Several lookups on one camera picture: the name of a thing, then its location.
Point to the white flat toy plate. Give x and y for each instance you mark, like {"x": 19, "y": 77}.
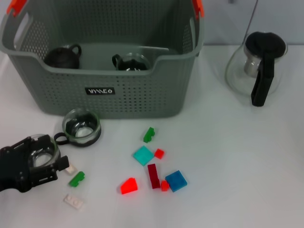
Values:
{"x": 73, "y": 201}

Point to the dark red long brick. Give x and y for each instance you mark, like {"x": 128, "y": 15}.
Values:
{"x": 153, "y": 175}

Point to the small red toy brick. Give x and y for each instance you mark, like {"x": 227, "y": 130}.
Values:
{"x": 159, "y": 153}
{"x": 164, "y": 186}

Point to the red sloped toy brick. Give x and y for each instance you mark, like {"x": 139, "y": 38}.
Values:
{"x": 128, "y": 186}

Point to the grey perforated storage basket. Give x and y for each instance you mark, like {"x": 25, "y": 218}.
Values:
{"x": 118, "y": 102}

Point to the blue square toy brick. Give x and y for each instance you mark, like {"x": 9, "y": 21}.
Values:
{"x": 176, "y": 181}

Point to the white toy brick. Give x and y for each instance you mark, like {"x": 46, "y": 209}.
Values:
{"x": 71, "y": 169}

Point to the dark clay teapot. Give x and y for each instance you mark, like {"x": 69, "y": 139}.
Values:
{"x": 61, "y": 58}

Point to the teal square toy brick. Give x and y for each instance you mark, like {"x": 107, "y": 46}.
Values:
{"x": 143, "y": 155}

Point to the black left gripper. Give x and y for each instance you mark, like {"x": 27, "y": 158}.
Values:
{"x": 14, "y": 171}

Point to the green toy brick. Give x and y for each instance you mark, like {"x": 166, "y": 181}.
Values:
{"x": 149, "y": 135}
{"x": 76, "y": 179}

